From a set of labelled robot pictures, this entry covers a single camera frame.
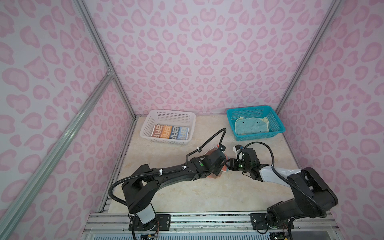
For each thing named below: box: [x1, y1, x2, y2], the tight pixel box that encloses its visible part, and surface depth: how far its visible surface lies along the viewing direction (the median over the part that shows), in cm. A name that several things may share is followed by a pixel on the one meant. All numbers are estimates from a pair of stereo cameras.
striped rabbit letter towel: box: [151, 124, 190, 141], surface depth 108 cm
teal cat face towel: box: [235, 116, 270, 135], surface depth 115 cm
